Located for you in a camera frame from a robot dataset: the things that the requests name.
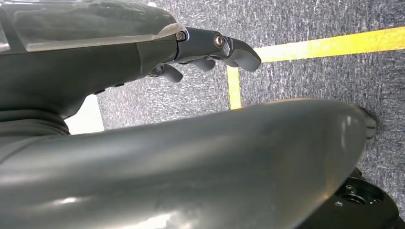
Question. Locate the white panel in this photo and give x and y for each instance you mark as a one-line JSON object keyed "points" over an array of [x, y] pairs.
{"points": [[85, 118]]}

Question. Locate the yellow floor tape line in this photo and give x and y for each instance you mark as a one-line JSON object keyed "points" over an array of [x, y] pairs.
{"points": [[332, 44]]}

